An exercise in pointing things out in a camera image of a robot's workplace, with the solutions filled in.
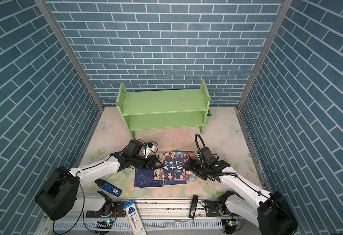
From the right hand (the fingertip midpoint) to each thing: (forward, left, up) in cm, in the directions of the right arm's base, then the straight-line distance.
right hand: (186, 168), depth 82 cm
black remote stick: (-18, -4, -3) cm, 19 cm away
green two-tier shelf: (+25, +8, +22) cm, 34 cm away
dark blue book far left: (-6, +24, -4) cm, 25 cm away
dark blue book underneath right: (-7, +11, -5) cm, 14 cm away
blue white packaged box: (-25, +24, -3) cm, 35 cm away
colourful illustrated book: (0, +8, -2) cm, 8 cm away
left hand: (-1, +16, +1) cm, 16 cm away
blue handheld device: (-13, +42, -3) cm, 44 cm away
